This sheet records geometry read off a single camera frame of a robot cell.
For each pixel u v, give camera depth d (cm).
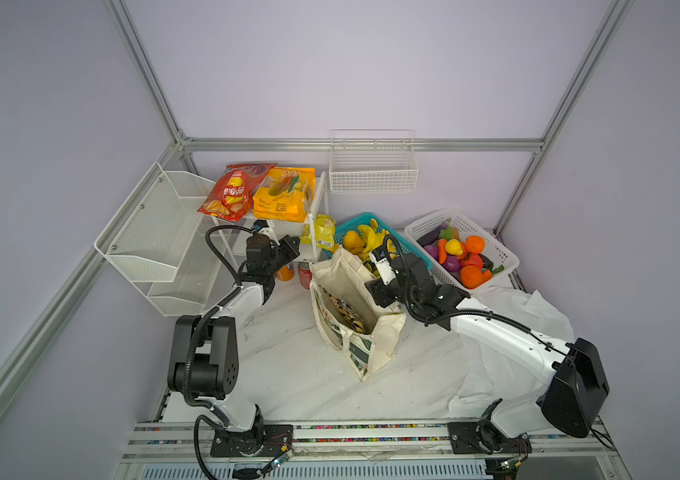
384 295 71
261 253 69
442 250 106
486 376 83
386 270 69
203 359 46
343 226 111
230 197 80
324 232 94
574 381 40
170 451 73
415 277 58
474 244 105
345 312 90
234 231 86
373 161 108
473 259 104
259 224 80
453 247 104
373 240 102
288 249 80
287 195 75
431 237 114
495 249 104
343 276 82
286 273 102
